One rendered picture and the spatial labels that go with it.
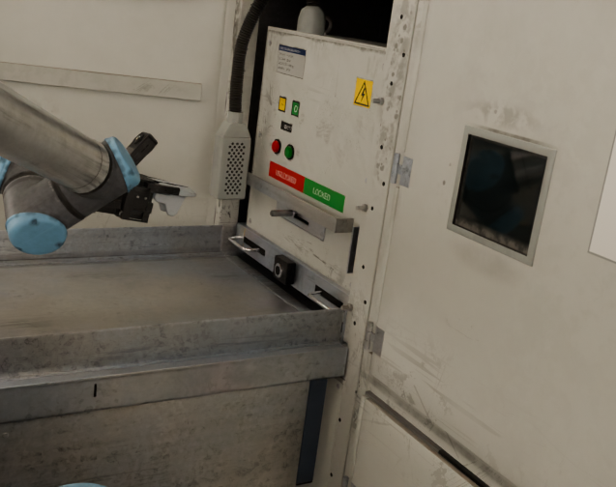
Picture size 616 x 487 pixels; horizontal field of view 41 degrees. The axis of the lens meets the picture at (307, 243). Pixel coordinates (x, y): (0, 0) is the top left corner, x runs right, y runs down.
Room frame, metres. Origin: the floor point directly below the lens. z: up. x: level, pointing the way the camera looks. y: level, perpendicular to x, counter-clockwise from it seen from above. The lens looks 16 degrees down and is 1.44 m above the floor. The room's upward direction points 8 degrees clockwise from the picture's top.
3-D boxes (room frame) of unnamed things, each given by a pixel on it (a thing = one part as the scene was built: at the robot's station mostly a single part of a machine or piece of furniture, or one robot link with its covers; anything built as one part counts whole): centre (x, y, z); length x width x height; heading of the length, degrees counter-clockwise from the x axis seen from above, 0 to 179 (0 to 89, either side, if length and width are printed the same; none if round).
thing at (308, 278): (1.71, 0.01, 0.89); 0.54 x 0.05 x 0.06; 32
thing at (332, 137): (1.70, 0.03, 1.15); 0.48 x 0.01 x 0.48; 32
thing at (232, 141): (1.84, 0.20, 1.09); 0.08 x 0.05 x 0.17; 122
